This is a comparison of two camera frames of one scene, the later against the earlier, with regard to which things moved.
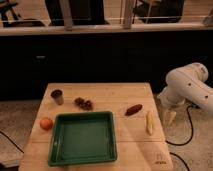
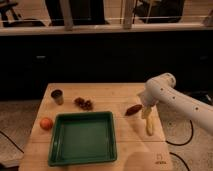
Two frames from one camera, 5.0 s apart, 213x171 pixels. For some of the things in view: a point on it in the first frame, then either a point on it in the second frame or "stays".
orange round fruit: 46,123 stays
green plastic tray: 82,138 stays
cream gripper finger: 169,117 -> 146,111
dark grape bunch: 84,104 stays
